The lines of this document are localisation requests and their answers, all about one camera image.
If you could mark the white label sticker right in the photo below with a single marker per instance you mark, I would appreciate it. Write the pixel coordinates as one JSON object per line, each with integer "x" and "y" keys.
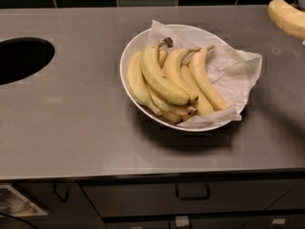
{"x": 278, "y": 221}

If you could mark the white oval bowl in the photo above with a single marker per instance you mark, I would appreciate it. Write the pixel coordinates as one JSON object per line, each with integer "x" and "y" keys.
{"x": 133, "y": 46}

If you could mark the small bottom yellow banana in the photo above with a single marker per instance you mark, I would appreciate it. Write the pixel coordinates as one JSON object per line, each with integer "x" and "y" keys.
{"x": 171, "y": 117}

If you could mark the black round counter hole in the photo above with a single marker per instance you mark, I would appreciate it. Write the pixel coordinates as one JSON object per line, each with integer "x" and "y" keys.
{"x": 22, "y": 57}

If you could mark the small hidden banana top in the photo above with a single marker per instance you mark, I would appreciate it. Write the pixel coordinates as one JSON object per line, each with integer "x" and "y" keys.
{"x": 162, "y": 57}

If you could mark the white paper liner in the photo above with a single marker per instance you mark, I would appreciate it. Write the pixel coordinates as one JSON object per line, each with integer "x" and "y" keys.
{"x": 233, "y": 72}

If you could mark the black drawer handle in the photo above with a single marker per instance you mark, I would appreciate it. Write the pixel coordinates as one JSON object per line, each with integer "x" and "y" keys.
{"x": 192, "y": 191}

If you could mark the long yellow banana right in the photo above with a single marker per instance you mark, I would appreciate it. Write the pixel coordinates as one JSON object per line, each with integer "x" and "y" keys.
{"x": 197, "y": 67}

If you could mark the grey drawer front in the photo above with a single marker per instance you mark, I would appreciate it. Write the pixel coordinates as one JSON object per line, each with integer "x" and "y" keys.
{"x": 159, "y": 199}

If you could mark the partly hidden yellow banana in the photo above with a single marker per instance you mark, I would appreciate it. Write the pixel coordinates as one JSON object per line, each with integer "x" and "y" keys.
{"x": 202, "y": 105}

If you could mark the white label sticker middle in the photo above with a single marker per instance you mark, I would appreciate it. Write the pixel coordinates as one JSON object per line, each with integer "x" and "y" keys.
{"x": 182, "y": 222}

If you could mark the black cabinet door handle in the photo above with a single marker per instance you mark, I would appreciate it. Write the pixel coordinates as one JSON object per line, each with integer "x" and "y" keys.
{"x": 61, "y": 191}

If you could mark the white label sticker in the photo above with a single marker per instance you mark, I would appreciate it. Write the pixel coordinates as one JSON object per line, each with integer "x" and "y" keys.
{"x": 182, "y": 222}
{"x": 278, "y": 221}

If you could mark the large front yellow banana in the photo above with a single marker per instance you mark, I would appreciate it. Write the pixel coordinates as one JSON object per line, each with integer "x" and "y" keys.
{"x": 156, "y": 79}

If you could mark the grey cabinet door left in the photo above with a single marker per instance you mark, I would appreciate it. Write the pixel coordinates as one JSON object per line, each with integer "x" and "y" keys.
{"x": 77, "y": 213}

